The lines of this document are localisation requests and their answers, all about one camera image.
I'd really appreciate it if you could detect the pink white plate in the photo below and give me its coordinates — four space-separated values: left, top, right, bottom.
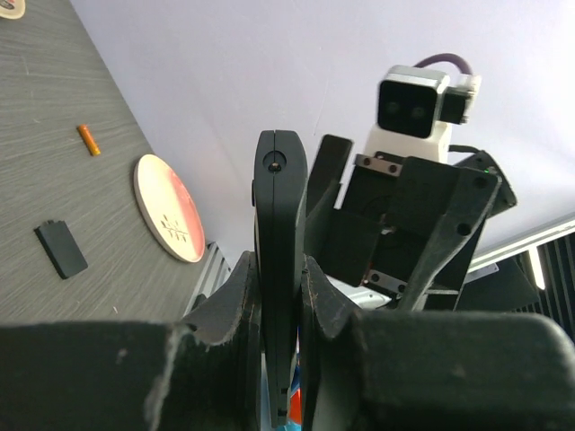
133 154 206 263

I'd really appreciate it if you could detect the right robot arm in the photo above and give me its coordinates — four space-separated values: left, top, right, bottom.
305 135 538 312

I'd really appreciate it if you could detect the orange battery right side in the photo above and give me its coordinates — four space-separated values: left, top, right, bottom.
76 124 101 156

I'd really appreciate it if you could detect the black remote control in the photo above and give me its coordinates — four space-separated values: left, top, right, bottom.
252 130 308 428

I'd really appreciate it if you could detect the cream floral plate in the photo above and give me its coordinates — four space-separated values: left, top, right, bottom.
0 0 26 20

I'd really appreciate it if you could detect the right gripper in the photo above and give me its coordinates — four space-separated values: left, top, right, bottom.
305 135 517 311

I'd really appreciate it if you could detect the red battery cluster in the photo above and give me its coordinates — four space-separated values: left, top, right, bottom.
287 390 302 430

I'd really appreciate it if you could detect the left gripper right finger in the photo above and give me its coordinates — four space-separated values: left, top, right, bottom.
300 259 574 430

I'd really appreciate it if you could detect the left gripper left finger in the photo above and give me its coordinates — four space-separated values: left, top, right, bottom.
1 251 261 430

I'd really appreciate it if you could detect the black battery cover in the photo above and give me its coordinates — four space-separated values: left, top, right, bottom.
34 220 88 279

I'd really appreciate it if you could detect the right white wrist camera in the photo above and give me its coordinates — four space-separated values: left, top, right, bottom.
364 65 482 163

